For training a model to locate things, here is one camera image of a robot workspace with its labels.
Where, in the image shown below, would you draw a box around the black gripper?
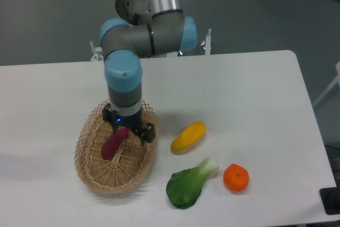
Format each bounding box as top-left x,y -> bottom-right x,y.
102,103 -> 156,146

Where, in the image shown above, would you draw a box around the purple sweet potato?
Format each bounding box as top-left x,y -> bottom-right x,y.
101,128 -> 130,159

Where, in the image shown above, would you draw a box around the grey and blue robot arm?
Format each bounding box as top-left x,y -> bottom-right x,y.
100,0 -> 198,144

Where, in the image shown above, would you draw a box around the woven wicker basket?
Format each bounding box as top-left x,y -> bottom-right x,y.
74,100 -> 158,194

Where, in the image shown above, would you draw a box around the yellow mango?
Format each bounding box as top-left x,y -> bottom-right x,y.
170,121 -> 206,155

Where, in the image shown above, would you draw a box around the green bok choy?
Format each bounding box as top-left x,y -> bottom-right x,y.
166,157 -> 219,209

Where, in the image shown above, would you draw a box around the orange tangerine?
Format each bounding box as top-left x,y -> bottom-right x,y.
223,164 -> 250,192

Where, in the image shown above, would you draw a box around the black box at table edge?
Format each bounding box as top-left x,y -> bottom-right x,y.
319,187 -> 339,215

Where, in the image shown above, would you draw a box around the white frame at right edge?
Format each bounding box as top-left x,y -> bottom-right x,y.
312,62 -> 340,108

